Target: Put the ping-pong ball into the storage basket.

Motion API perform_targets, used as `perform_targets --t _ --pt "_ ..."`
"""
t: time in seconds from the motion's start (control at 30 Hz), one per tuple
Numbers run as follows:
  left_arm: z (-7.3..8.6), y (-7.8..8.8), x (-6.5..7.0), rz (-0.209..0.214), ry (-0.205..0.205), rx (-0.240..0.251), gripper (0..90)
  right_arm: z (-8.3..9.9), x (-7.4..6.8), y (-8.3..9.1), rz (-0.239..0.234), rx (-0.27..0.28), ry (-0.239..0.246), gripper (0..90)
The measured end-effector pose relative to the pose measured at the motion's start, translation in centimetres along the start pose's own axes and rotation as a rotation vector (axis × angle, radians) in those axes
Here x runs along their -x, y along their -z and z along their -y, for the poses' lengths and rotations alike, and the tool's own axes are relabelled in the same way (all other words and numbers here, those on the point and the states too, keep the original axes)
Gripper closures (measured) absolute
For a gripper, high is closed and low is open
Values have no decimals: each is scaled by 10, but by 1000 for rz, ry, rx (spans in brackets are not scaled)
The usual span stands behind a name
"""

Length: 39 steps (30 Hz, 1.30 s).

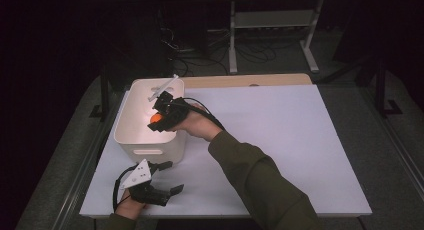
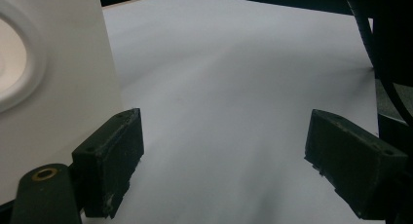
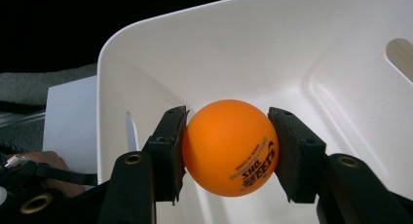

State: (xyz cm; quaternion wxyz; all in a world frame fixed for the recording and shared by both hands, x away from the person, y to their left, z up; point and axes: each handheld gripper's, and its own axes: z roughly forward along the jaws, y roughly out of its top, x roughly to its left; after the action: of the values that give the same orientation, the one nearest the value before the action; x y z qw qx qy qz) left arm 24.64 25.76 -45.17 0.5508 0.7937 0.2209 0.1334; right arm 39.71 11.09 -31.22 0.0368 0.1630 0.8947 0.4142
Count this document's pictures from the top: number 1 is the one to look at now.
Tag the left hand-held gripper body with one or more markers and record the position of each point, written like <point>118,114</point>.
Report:
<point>143,186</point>

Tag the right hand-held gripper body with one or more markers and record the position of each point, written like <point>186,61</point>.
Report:
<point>173,111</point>

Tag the orange ball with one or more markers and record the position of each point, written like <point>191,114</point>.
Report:
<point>156,118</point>

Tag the white plastic bin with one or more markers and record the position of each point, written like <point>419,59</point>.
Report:
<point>140,136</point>

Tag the person's left hand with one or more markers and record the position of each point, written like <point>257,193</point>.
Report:
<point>130,206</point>

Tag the person's right hand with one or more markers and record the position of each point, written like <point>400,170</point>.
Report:
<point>196,123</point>

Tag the black metal stand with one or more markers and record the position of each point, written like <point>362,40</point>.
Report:
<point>383,90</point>
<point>104,93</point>

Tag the light wooden table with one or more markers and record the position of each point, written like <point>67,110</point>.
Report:
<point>246,80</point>

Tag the white table mat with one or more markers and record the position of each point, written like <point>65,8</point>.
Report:
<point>273,140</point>

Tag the white metal stand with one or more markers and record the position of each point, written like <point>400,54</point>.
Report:
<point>273,20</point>

